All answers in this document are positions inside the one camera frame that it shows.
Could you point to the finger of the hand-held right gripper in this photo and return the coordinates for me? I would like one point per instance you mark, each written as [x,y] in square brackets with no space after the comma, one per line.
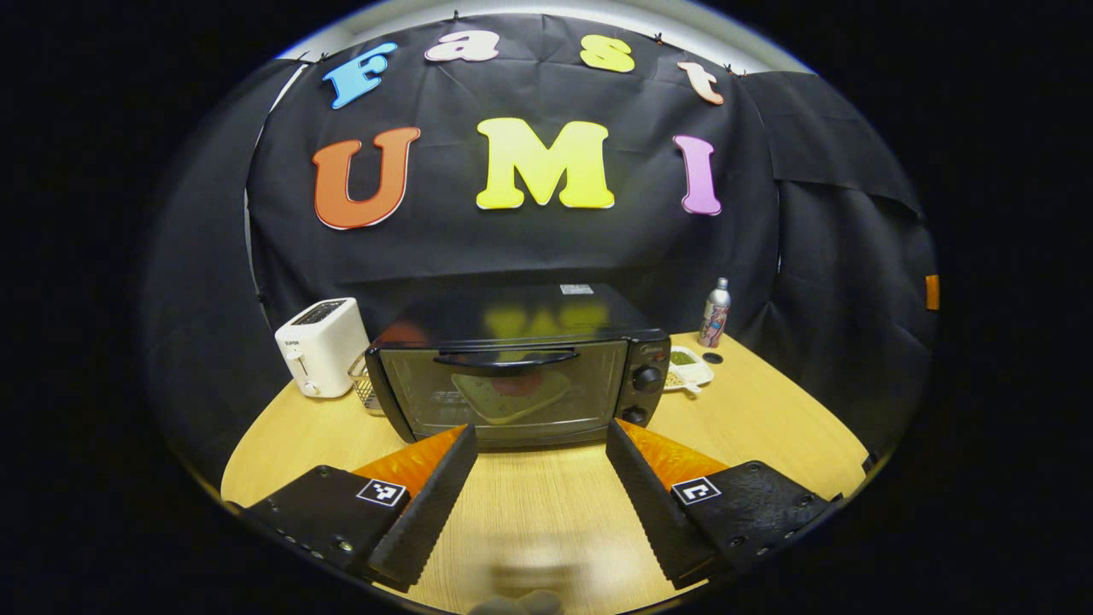
[932,292]

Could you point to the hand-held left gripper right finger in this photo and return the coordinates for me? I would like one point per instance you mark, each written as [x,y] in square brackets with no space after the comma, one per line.
[656,512]

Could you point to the white divided snack dish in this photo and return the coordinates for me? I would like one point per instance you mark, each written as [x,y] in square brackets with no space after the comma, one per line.
[693,373]

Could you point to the black electric oven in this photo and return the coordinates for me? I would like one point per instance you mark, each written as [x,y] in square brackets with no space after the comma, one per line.
[512,316]

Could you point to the silver drink bottle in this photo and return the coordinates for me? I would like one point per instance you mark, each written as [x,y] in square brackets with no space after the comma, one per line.
[716,316]

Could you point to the white toaster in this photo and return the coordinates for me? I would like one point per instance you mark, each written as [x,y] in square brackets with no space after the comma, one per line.
[329,350]

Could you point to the pink round ham slice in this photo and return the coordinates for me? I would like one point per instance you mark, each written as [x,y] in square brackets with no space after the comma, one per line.
[517,386]

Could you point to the cream square plate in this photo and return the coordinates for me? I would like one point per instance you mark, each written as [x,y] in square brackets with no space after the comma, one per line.
[512,410]

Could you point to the black backdrop cloth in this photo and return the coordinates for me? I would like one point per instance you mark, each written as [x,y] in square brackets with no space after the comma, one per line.
[529,248]

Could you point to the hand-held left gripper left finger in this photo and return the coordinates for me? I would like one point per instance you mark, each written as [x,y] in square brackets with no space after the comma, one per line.
[427,517]

